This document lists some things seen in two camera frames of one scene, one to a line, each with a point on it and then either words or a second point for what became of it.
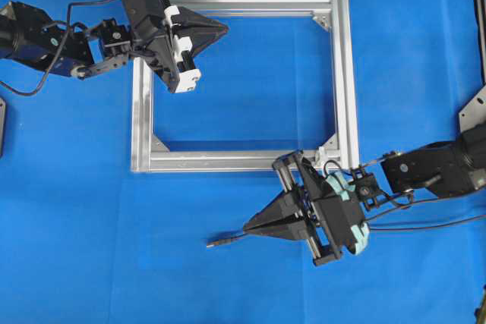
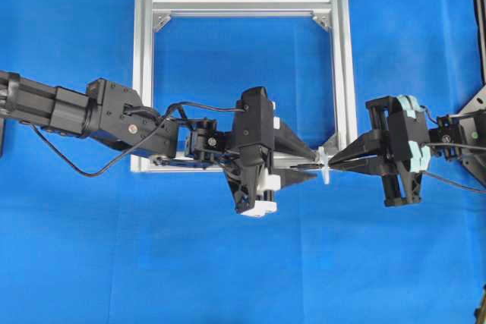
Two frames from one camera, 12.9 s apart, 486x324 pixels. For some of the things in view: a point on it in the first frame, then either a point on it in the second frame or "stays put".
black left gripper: (151, 20) -> (254, 130)
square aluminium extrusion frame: (345, 155) stays put
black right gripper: (336, 217) -> (404, 184)
